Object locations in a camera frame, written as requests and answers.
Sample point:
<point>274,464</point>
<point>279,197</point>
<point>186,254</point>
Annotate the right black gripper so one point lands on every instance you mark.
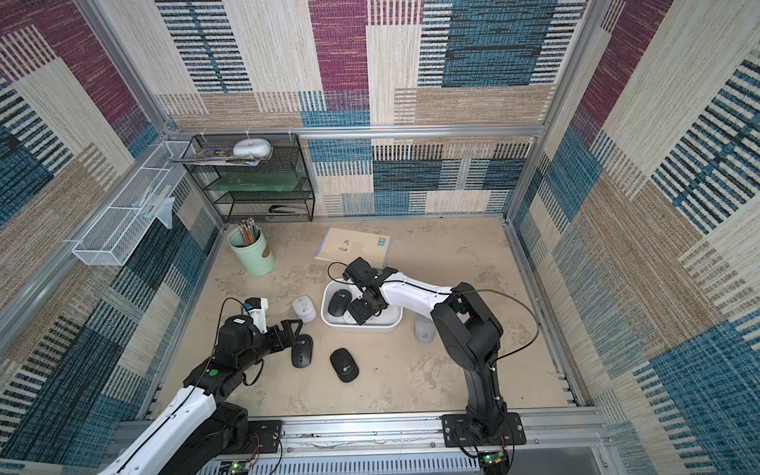
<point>361,303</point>

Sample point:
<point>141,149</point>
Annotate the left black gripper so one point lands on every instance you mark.
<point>288,337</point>

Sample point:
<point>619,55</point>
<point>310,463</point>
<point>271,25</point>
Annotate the white ribbed mouse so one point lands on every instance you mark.
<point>304,309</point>

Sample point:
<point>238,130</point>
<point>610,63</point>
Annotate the black Lecoo side mouse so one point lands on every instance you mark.
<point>302,351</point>

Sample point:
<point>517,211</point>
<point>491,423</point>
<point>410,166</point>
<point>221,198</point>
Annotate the black mouse with logo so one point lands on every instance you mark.
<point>339,302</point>

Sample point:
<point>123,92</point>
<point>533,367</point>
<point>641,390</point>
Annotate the grey mouse with buttons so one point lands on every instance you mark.
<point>424,329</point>

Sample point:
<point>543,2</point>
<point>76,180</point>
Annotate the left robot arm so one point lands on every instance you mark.
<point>200,424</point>

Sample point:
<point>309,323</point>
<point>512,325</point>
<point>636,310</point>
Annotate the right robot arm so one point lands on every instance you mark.
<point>469,331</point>

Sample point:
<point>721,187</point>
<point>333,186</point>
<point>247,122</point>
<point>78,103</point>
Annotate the beige open book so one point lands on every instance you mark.
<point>339,245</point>

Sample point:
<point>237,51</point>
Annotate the mint green pencil cup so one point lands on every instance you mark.
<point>258,259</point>

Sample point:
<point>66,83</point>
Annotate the coloured pencils bunch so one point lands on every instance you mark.
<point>249,231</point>

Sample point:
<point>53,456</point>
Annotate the green folder on shelf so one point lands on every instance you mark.
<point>264,182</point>

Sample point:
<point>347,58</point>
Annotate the white oval device on shelf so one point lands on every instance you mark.
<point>255,149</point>

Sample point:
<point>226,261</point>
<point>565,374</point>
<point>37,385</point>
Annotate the magazine on shelf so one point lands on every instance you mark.
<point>218,157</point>

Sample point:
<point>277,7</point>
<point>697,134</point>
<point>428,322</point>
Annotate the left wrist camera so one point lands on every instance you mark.
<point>256,308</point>

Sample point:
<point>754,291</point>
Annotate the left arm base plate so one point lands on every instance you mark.
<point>263,437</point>

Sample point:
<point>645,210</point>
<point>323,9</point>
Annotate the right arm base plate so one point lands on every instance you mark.
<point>460,431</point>

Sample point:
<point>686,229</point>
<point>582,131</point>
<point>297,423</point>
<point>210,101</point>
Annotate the black wire mesh shelf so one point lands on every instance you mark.
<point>287,157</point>

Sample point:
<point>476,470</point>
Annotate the white wire wall basket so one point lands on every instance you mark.
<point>144,198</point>

